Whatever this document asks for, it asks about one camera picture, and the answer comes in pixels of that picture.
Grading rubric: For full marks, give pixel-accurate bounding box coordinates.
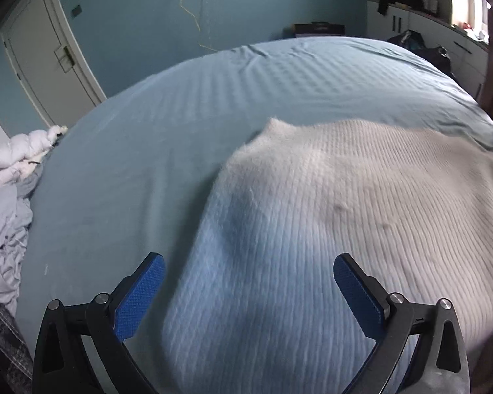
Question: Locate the white bedroom door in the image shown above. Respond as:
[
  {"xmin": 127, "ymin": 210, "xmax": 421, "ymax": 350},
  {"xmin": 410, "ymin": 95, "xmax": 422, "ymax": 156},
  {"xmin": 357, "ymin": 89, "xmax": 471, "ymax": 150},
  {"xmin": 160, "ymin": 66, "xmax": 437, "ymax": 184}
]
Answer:
[{"xmin": 0, "ymin": 0, "xmax": 106, "ymax": 127}]

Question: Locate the black bedside box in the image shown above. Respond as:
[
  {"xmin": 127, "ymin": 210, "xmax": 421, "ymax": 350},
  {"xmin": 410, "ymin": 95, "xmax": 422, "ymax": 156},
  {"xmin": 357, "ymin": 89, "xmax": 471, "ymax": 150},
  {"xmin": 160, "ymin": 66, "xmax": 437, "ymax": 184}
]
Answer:
[{"xmin": 293, "ymin": 21, "xmax": 345, "ymax": 37}]

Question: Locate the plaid dark blanket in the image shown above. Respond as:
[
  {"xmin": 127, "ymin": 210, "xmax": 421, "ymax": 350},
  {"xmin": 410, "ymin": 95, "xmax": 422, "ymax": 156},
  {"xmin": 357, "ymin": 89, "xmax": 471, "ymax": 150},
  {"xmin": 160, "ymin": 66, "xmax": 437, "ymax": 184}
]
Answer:
[{"xmin": 0, "ymin": 303, "xmax": 34, "ymax": 393}]

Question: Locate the dark clothes pile on floor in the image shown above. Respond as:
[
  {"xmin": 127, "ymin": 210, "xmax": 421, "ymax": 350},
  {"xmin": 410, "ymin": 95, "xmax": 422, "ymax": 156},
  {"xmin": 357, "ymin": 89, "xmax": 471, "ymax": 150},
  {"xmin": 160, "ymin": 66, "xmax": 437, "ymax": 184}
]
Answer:
[{"xmin": 387, "ymin": 30, "xmax": 455, "ymax": 80}]

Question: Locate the light blue bed sheet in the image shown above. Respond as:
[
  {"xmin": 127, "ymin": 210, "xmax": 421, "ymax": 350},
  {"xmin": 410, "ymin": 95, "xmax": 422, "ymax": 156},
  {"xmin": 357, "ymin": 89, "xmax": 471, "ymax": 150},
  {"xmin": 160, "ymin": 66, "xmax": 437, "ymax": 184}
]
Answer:
[{"xmin": 16, "ymin": 37, "xmax": 493, "ymax": 393}]

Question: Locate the black bag on cabinet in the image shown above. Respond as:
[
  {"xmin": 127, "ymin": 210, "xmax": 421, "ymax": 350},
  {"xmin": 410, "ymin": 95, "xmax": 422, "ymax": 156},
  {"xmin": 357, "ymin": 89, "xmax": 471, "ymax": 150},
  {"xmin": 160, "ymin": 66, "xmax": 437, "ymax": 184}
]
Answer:
[{"xmin": 378, "ymin": 0, "xmax": 438, "ymax": 16}]

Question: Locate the dark wall light switch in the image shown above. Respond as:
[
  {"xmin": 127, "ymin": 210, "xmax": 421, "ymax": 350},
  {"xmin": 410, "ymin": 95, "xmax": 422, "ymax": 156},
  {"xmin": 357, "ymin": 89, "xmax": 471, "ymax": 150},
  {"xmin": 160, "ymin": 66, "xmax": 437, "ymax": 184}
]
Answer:
[{"xmin": 71, "ymin": 5, "xmax": 82, "ymax": 18}]

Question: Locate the white knitted sweater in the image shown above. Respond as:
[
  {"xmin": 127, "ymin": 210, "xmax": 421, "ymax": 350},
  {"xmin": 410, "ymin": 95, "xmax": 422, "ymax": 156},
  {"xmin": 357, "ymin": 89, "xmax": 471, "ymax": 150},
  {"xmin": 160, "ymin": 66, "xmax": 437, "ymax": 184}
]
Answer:
[{"xmin": 161, "ymin": 119, "xmax": 493, "ymax": 393}]

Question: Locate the white low drawer cabinet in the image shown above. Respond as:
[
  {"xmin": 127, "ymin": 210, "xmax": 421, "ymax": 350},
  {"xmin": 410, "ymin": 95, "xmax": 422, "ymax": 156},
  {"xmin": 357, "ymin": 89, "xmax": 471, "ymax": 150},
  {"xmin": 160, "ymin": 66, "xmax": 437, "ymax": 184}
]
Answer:
[{"xmin": 367, "ymin": 1, "xmax": 488, "ymax": 99}]

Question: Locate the white puffy duvet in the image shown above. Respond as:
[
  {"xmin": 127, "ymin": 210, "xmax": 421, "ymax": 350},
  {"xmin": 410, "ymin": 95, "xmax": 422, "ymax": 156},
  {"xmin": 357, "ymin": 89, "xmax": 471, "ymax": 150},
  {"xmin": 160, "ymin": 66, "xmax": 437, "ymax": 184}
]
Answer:
[{"xmin": 0, "ymin": 125, "xmax": 68, "ymax": 188}]

